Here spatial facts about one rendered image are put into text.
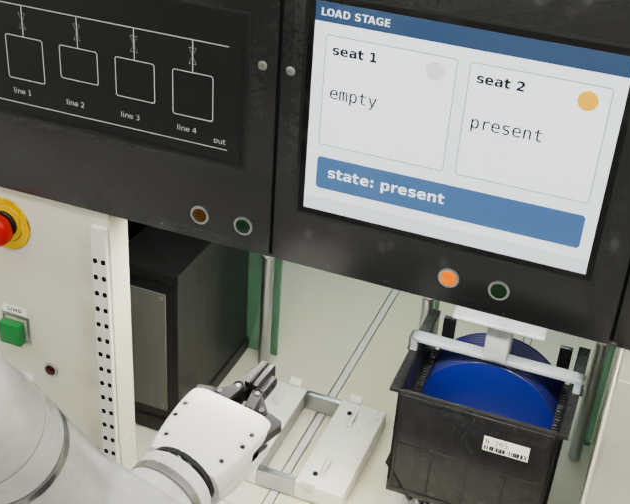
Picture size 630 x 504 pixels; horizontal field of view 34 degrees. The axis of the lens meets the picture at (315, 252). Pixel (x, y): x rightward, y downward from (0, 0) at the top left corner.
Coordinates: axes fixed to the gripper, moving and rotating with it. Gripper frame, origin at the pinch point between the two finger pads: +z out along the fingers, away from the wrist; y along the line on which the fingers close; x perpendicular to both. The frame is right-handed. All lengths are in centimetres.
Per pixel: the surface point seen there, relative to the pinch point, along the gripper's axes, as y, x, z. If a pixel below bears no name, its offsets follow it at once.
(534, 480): 28.6, -22.5, 22.3
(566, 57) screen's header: 22.8, 43.0, 10.2
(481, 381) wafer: 16.9, -18.7, 31.4
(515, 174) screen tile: 21.1, 31.4, 8.4
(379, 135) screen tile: 8.1, 31.8, 6.8
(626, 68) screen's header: 28, 43, 11
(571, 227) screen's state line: 27.1, 27.8, 8.6
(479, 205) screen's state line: 18.6, 27.5, 7.5
